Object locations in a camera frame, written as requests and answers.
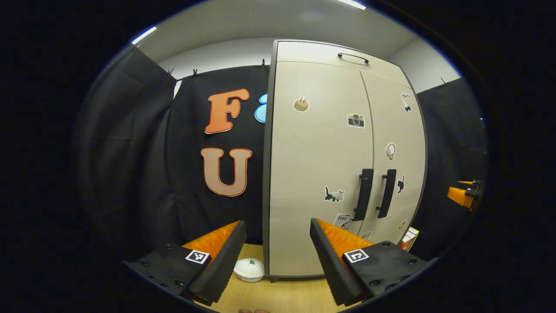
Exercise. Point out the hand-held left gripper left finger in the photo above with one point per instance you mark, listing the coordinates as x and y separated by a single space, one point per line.
226 261

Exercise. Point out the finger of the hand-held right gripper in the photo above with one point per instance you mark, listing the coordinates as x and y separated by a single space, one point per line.
471 182
460 196

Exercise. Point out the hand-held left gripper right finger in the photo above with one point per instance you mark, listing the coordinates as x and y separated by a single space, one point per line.
330 261

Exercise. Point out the white cabinet door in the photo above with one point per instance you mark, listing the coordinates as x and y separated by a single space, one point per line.
312 156
404 130

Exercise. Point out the white shoe cabinet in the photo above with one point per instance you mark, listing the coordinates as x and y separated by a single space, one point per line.
266 174

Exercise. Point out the white cabinet drawer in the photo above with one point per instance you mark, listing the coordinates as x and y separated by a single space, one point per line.
312 52

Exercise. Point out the white round bowl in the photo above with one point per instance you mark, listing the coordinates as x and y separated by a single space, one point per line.
249 269

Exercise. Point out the black backdrop cloth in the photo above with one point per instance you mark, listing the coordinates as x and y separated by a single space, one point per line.
447 139
152 152

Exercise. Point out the orange and white box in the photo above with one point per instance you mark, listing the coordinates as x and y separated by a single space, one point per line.
409 239

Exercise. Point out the ceiling light strip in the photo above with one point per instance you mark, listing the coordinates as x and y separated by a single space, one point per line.
352 4
144 34

